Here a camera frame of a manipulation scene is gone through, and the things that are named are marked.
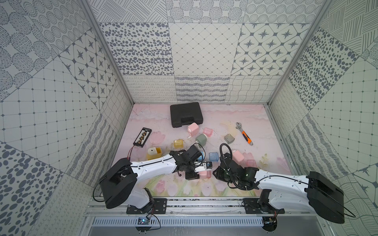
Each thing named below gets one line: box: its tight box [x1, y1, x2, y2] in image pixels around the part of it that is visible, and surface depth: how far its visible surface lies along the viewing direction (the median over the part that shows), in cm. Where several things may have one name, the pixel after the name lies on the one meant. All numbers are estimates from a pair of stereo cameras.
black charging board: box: [132, 127, 153, 148], surface depth 100 cm
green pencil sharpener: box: [195, 133, 208, 148], surface depth 95 cm
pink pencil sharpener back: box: [187, 122, 200, 139], surface depth 100 cm
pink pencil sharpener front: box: [232, 149, 245, 162], surface depth 87 cm
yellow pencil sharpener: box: [146, 147, 163, 161], surface depth 88 cm
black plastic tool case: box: [169, 101, 204, 128], surface depth 111 cm
